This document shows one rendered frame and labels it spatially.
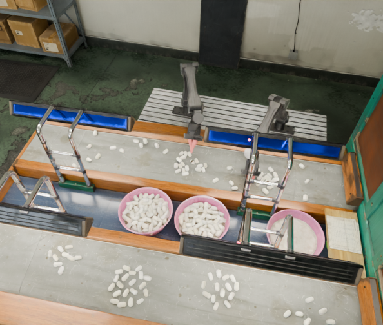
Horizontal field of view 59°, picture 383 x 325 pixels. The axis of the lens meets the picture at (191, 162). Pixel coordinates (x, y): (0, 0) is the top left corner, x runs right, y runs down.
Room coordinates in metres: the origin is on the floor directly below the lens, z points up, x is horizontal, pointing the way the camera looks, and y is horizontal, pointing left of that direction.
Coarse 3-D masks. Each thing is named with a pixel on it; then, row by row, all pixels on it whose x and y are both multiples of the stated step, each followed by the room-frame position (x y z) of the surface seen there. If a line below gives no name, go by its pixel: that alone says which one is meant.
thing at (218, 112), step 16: (160, 96) 1.86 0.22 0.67; (176, 96) 1.86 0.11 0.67; (144, 112) 1.69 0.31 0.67; (160, 112) 1.69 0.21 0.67; (208, 112) 1.69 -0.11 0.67; (224, 112) 1.70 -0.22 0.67; (240, 112) 1.70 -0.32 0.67; (256, 112) 1.70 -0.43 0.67; (304, 112) 1.70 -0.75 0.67; (240, 128) 1.54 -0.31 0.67; (256, 128) 1.55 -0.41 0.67; (304, 128) 1.56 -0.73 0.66; (320, 128) 1.55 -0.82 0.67
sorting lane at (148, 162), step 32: (64, 128) 1.46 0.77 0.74; (32, 160) 1.21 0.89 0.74; (64, 160) 1.21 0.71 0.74; (96, 160) 1.22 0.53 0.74; (128, 160) 1.22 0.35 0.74; (160, 160) 1.22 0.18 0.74; (224, 160) 1.22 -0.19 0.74; (256, 192) 1.00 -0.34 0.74; (288, 192) 1.00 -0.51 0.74; (320, 192) 1.01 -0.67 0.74
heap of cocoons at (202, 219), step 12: (192, 204) 0.93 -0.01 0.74; (204, 204) 0.93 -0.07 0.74; (180, 216) 0.86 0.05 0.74; (192, 216) 0.86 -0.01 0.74; (204, 216) 0.86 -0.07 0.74; (216, 216) 0.86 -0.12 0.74; (180, 228) 0.80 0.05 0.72; (192, 228) 0.79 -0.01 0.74; (204, 228) 0.79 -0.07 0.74; (216, 228) 0.79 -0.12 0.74
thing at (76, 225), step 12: (0, 204) 0.68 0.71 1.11; (12, 204) 0.71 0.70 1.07; (0, 216) 0.66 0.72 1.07; (12, 216) 0.65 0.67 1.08; (24, 216) 0.65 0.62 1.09; (36, 216) 0.64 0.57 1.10; (48, 216) 0.64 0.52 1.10; (60, 216) 0.64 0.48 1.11; (72, 216) 0.64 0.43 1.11; (84, 216) 0.67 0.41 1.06; (36, 228) 0.62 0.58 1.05; (48, 228) 0.61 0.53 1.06; (60, 228) 0.61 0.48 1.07; (72, 228) 0.61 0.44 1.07; (84, 228) 0.60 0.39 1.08
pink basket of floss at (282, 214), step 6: (282, 210) 0.88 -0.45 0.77; (288, 210) 0.88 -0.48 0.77; (294, 210) 0.88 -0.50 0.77; (276, 216) 0.85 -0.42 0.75; (282, 216) 0.86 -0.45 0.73; (294, 216) 0.87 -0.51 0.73; (300, 216) 0.86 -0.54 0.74; (270, 222) 0.82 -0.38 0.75; (306, 222) 0.83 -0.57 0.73; (312, 222) 0.82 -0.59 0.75; (312, 228) 0.80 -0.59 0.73; (318, 228) 0.79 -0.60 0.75; (318, 234) 0.76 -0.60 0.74; (318, 240) 0.74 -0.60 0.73; (324, 240) 0.72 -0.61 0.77; (318, 246) 0.71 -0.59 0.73; (318, 252) 0.67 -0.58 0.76
